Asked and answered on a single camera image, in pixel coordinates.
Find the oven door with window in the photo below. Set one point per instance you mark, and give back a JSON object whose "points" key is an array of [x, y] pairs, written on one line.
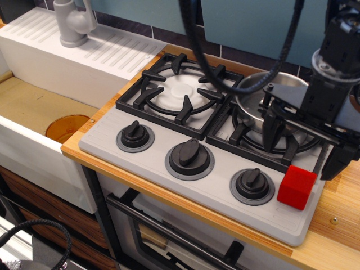
{"points": [[161, 237]]}

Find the black oven door handle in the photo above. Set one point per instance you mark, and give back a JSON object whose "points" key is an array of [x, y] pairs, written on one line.
{"points": [[124, 204]]}

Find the black stove knob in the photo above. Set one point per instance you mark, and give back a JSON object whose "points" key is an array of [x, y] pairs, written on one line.
{"points": [[135, 138], [252, 187], [190, 160]]}

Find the grey toy faucet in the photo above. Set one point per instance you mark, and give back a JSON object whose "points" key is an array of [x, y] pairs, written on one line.
{"points": [[74, 25]]}

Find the right black stove knob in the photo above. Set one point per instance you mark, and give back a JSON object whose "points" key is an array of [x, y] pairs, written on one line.
{"points": [[252, 187]]}

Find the white toy sink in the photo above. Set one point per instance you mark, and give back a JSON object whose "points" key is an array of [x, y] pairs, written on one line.
{"points": [[42, 81]]}

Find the black burner grate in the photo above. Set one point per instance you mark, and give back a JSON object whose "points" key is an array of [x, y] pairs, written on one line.
{"points": [[230, 133], [174, 97]]}

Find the orange translucent plate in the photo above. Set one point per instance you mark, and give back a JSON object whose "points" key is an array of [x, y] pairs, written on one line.
{"points": [[63, 128]]}

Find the black right burner grate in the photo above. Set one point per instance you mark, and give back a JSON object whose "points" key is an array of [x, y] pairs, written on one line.
{"points": [[230, 133]]}

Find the grey toy stove top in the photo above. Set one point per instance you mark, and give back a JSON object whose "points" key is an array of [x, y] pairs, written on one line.
{"points": [[274, 218]]}

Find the left black stove knob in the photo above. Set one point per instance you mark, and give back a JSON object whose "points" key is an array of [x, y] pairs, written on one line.
{"points": [[135, 138]]}

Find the middle black stove knob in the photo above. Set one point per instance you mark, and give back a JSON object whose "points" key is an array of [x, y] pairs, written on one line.
{"points": [[190, 160]]}

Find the stainless steel pan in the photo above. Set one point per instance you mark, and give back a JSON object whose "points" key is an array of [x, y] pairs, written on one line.
{"points": [[249, 104]]}

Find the red wooden cube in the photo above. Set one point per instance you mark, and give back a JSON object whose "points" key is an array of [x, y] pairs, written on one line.
{"points": [[296, 187]]}

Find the wooden drawer fronts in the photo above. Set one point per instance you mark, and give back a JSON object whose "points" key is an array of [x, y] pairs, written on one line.
{"points": [[25, 201]]}

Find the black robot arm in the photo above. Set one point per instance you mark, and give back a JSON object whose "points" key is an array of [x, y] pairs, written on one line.
{"points": [[342, 31]]}

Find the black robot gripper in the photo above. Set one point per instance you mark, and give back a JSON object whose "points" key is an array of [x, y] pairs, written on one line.
{"points": [[325, 108]]}

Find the black left burner grate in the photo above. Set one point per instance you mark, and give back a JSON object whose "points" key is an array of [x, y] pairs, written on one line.
{"points": [[174, 97]]}

